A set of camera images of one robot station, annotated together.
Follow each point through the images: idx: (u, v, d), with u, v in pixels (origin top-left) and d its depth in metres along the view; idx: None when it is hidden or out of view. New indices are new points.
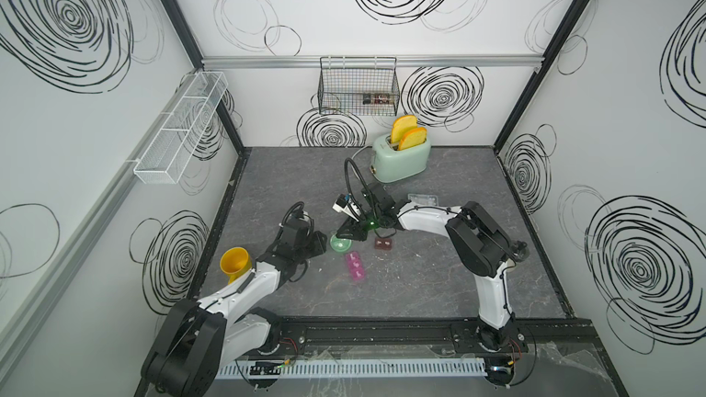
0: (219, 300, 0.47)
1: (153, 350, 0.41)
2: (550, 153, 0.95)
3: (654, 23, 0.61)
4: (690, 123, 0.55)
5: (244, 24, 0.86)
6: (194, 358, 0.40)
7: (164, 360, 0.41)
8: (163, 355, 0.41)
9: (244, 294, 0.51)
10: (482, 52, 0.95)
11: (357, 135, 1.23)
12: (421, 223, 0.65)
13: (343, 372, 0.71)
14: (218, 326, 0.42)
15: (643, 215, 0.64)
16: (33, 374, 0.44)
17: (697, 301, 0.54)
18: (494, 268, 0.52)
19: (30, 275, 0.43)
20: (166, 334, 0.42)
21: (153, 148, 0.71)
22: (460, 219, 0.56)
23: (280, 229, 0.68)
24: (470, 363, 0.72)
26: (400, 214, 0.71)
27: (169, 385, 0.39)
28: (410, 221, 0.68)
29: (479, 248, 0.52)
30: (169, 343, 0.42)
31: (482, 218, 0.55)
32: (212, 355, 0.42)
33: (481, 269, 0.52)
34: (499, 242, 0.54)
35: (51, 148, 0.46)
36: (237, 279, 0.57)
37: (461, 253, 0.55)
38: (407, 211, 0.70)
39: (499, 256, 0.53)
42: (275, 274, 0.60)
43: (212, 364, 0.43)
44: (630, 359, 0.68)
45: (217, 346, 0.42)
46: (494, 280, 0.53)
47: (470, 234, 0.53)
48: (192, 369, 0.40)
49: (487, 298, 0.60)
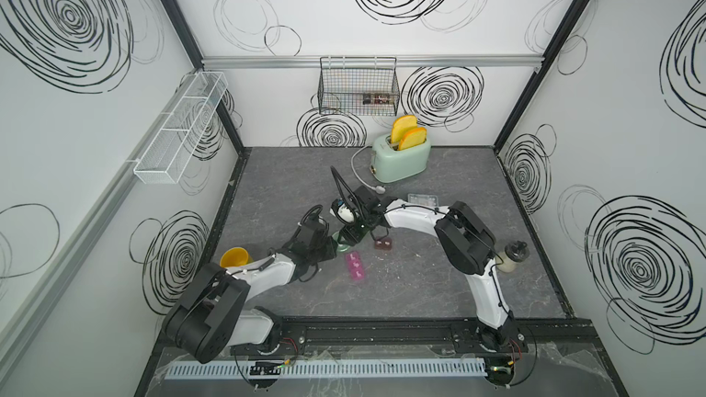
0: (242, 271, 0.51)
1: (178, 302, 0.44)
2: (550, 153, 0.95)
3: (654, 22, 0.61)
4: (690, 123, 0.55)
5: (244, 25, 0.87)
6: (212, 323, 0.42)
7: (184, 316, 0.43)
8: (186, 311, 0.43)
9: (265, 271, 0.55)
10: (482, 52, 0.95)
11: (357, 135, 1.23)
12: (410, 221, 0.65)
13: (343, 372, 0.71)
14: (242, 292, 0.44)
15: (643, 215, 0.64)
16: (33, 374, 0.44)
17: (697, 300, 0.54)
18: (481, 266, 0.53)
19: (30, 276, 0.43)
20: (194, 290, 0.45)
21: (153, 150, 0.71)
22: (447, 221, 0.57)
23: (298, 227, 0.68)
24: (471, 363, 0.72)
26: (386, 210, 0.71)
27: (187, 340, 0.41)
28: (397, 220, 0.68)
29: (467, 247, 0.54)
30: (193, 300, 0.44)
31: (469, 219, 0.56)
32: (230, 321, 0.44)
33: (468, 268, 0.54)
34: (486, 243, 0.56)
35: (51, 148, 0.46)
36: (259, 261, 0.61)
37: (449, 252, 0.56)
38: (393, 211, 0.69)
39: (486, 256, 0.55)
42: (290, 267, 0.62)
43: (227, 331, 0.45)
44: (630, 359, 0.68)
45: (234, 313, 0.45)
46: (481, 280, 0.55)
47: (458, 234, 0.54)
48: (210, 330, 0.42)
49: (477, 294, 0.61)
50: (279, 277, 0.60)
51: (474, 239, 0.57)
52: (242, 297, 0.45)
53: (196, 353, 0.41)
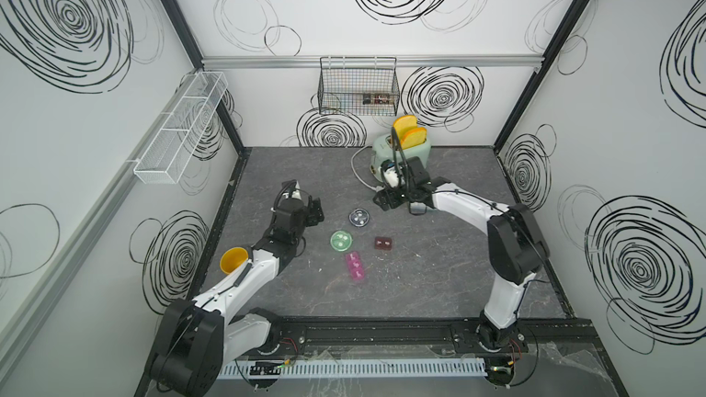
0: (215, 298, 0.46)
1: (153, 349, 0.41)
2: (550, 153, 0.95)
3: (654, 22, 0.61)
4: (690, 123, 0.55)
5: (244, 24, 0.86)
6: (194, 359, 0.40)
7: (165, 358, 0.41)
8: (165, 353, 0.40)
9: (242, 287, 0.50)
10: (482, 52, 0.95)
11: (357, 135, 1.23)
12: (457, 209, 0.62)
13: (343, 372, 0.71)
14: (220, 323, 0.41)
15: (643, 215, 0.64)
16: (33, 375, 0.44)
17: (697, 301, 0.54)
18: (523, 277, 0.49)
19: (30, 276, 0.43)
20: (166, 334, 0.41)
21: (153, 149, 0.71)
22: (504, 219, 0.52)
23: (274, 213, 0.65)
24: (471, 363, 0.72)
26: (435, 191, 0.67)
27: (174, 381, 0.40)
28: (444, 202, 0.65)
29: (516, 254, 0.49)
30: (168, 341, 0.41)
31: (527, 222, 0.51)
32: (215, 350, 0.42)
33: (507, 275, 0.51)
34: (539, 253, 0.51)
35: (51, 148, 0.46)
36: (233, 273, 0.52)
37: (493, 253, 0.53)
38: (445, 193, 0.65)
39: (533, 266, 0.50)
42: (274, 260, 0.58)
43: (215, 360, 0.43)
44: (630, 359, 0.68)
45: (219, 343, 0.42)
46: (513, 289, 0.51)
47: (510, 237, 0.49)
48: (194, 368, 0.39)
49: (496, 296, 0.61)
50: (262, 279, 0.56)
51: (529, 244, 0.52)
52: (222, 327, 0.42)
53: (187, 392, 0.39)
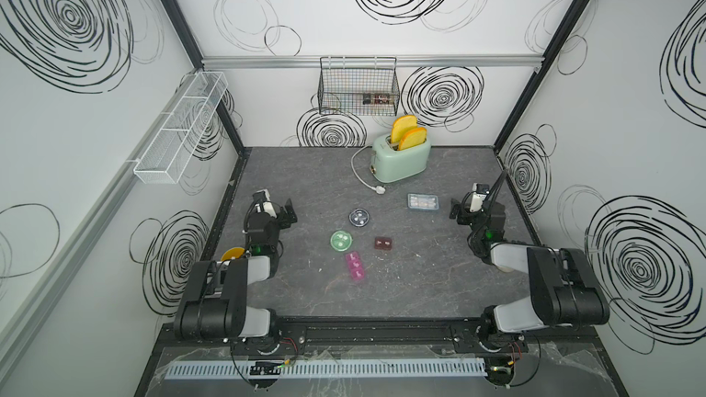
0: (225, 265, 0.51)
1: (184, 303, 0.44)
2: (550, 153, 0.95)
3: (655, 22, 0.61)
4: (690, 123, 0.55)
5: (244, 25, 0.87)
6: (229, 293, 0.45)
7: (196, 311, 0.44)
8: (196, 303, 0.45)
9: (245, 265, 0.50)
10: (482, 52, 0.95)
11: (357, 135, 1.23)
12: (509, 256, 0.62)
13: (343, 372, 0.71)
14: (243, 264, 0.48)
15: (643, 215, 0.64)
16: (32, 375, 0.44)
17: (697, 301, 0.54)
18: (557, 313, 0.44)
19: (30, 276, 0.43)
20: (196, 284, 0.46)
21: (153, 149, 0.71)
22: (550, 256, 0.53)
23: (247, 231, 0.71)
24: (471, 363, 0.72)
26: (496, 244, 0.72)
27: (209, 325, 0.43)
28: (501, 254, 0.66)
29: (554, 288, 0.46)
30: (198, 292, 0.45)
31: (578, 270, 0.50)
32: (242, 291, 0.47)
33: (546, 314, 0.46)
34: (577, 299, 0.45)
35: (51, 147, 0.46)
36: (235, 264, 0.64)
37: (534, 291, 0.49)
38: (502, 244, 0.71)
39: (570, 311, 0.44)
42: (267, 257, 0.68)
43: (241, 306, 0.47)
44: (631, 360, 0.68)
45: (244, 287, 0.48)
46: (538, 320, 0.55)
47: (551, 271, 0.47)
48: (229, 300, 0.45)
49: (517, 309, 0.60)
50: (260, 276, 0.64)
51: (571, 289, 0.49)
52: (244, 267, 0.49)
53: (224, 329, 0.43)
